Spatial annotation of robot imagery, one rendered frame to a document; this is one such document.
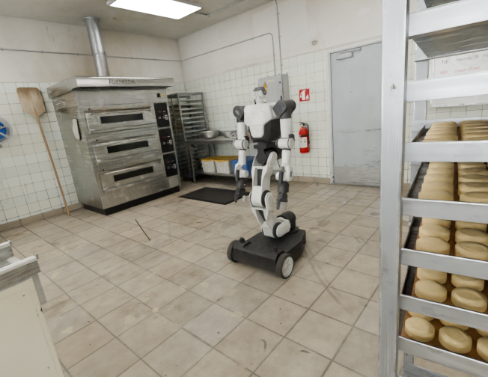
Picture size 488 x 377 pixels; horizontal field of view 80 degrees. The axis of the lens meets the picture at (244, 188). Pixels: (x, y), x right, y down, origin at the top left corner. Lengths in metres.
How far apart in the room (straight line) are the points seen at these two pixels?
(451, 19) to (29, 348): 1.45
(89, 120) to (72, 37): 1.78
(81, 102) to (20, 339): 3.82
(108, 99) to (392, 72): 4.67
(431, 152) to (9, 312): 1.29
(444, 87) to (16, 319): 1.34
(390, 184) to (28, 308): 1.21
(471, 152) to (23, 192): 5.51
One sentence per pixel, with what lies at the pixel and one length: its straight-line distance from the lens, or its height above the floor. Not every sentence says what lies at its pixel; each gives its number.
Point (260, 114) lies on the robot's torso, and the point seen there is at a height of 1.29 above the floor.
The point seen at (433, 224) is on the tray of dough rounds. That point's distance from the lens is 0.70.
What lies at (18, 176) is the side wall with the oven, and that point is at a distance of 5.59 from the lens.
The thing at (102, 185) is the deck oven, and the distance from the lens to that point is 4.86.
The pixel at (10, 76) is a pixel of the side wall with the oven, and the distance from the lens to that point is 5.68.
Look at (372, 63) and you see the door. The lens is 4.74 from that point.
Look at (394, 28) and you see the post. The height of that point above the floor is 1.41.
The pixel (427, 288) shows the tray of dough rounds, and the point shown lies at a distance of 0.66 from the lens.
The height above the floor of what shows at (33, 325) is 0.67.
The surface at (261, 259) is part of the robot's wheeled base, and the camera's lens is 2.44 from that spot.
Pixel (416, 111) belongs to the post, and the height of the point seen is 1.27.
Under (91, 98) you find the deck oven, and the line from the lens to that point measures 4.87.
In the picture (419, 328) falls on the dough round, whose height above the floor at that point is 0.88.
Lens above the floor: 1.32
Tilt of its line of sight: 15 degrees down
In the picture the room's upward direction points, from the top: 6 degrees counter-clockwise
